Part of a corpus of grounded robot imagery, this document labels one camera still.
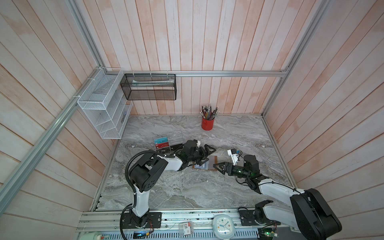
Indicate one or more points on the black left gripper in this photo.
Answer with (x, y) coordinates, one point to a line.
(207, 150)

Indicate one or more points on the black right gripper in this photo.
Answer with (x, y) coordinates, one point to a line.
(225, 168)

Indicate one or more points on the clear acrylic card display stand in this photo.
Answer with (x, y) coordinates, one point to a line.
(173, 137)

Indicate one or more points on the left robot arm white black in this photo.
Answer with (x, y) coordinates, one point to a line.
(145, 168)

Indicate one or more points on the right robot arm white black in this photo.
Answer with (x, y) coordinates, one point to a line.
(304, 210)

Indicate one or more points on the black VIP card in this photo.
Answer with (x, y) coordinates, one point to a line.
(171, 149)

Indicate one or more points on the red VIP card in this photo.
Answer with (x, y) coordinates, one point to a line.
(162, 145)

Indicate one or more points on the red metal pencil bucket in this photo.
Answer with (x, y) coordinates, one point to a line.
(207, 125)

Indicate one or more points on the bundle of coloured pencils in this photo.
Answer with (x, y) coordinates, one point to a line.
(208, 112)

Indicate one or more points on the white analog clock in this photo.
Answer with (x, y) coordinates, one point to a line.
(223, 227)

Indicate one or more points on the small red white box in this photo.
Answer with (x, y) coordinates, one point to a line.
(186, 229)

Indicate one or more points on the green circuit board right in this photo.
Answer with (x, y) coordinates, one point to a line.
(266, 234)

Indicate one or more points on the green circuit board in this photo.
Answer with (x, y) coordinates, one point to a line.
(140, 235)
(266, 234)

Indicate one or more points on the green circuit board left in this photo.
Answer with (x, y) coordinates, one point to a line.
(140, 235)

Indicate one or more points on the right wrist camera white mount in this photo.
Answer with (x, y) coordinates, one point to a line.
(235, 156)

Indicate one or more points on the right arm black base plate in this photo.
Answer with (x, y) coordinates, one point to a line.
(255, 218)

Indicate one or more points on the black mesh wall basket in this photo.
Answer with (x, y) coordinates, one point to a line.
(149, 87)

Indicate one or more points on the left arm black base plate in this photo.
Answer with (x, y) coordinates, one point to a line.
(149, 220)

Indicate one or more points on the white wire mesh shelf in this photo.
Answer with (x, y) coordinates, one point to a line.
(104, 103)

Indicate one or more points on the aluminium mounting rail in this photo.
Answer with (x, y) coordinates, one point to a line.
(107, 223)

